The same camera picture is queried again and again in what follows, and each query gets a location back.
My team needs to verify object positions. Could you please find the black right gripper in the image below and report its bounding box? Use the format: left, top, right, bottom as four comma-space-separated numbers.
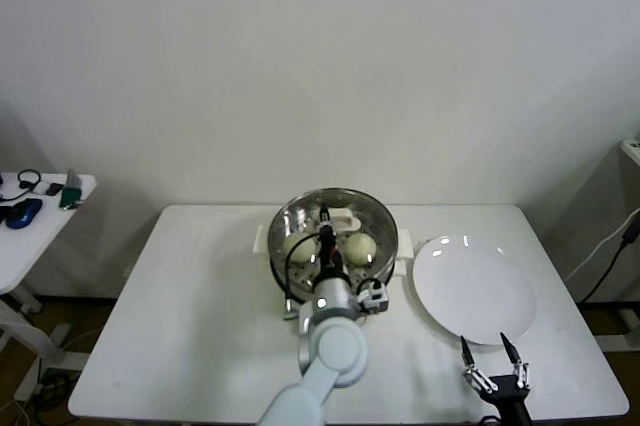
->
459, 330, 532, 426

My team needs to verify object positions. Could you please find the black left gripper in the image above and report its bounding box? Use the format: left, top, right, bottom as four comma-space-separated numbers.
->
317, 203, 350, 281

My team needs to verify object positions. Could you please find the round glass pot lid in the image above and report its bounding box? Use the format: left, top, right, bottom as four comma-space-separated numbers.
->
267, 187, 400, 300

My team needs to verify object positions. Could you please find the white steamed baozi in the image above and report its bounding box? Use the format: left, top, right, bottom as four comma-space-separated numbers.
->
283, 236, 317, 264
344, 232, 378, 264

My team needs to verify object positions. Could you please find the stainless steel steamer basket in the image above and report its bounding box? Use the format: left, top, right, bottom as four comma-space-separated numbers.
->
266, 188, 400, 307

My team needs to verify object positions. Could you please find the white oval plate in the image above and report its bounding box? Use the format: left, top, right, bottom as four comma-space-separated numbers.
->
412, 234, 539, 347

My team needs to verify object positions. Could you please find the white stand base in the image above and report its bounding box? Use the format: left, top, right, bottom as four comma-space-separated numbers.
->
582, 305, 640, 355

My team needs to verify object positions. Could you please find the green clip tool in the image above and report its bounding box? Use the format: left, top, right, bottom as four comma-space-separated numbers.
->
58, 169, 84, 211

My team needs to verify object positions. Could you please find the white side table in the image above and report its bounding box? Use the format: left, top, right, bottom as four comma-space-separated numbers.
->
0, 173, 97, 400

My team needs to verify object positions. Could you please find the black computer mouse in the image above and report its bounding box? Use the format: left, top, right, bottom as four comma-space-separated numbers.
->
4, 198, 44, 231

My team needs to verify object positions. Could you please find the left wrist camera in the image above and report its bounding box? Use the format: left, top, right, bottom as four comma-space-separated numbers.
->
355, 279, 390, 314

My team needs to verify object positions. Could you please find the white wall cable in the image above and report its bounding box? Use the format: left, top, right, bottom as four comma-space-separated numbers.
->
564, 208, 640, 281

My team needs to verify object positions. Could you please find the black power cable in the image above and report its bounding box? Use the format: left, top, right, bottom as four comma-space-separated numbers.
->
579, 218, 640, 303

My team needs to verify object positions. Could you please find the black headset cable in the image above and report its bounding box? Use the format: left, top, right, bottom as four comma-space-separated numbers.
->
0, 169, 42, 203

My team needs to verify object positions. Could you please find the black floor cable bundle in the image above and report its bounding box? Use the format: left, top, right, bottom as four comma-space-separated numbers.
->
29, 370, 76, 403

